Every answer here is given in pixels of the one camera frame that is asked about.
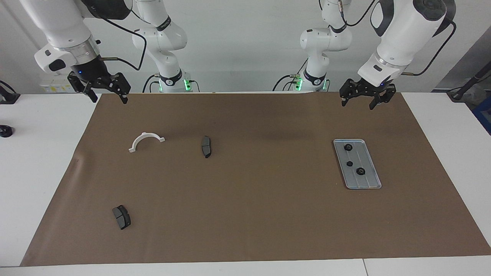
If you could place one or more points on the dark grey brake pad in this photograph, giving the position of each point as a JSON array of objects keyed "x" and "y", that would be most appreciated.
[
  {"x": 206, "y": 146},
  {"x": 122, "y": 217}
]

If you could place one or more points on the black stand pole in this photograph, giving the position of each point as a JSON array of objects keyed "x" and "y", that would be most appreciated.
[{"x": 466, "y": 85}]

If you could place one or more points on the white curved plastic bracket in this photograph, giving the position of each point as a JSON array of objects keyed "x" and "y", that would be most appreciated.
[{"x": 145, "y": 135}]

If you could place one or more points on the brown paper mat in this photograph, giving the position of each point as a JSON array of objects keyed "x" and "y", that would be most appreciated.
[{"x": 245, "y": 214}]

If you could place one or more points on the blue crate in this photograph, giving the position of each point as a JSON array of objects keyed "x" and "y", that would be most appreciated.
[{"x": 484, "y": 115}]

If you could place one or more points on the black table clamp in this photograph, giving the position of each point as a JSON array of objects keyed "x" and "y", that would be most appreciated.
[{"x": 7, "y": 97}]

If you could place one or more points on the black round knob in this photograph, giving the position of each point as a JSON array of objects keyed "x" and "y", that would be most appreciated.
[{"x": 5, "y": 131}]

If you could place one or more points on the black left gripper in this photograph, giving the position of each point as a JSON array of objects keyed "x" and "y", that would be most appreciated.
[{"x": 370, "y": 87}]

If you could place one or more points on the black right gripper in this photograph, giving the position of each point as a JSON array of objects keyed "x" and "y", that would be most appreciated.
[{"x": 92, "y": 71}]

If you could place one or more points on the white wall socket box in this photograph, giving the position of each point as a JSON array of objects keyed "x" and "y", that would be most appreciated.
[{"x": 53, "y": 88}]

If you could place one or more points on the silver metal tray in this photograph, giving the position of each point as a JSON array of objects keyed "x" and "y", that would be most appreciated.
[{"x": 368, "y": 180}]

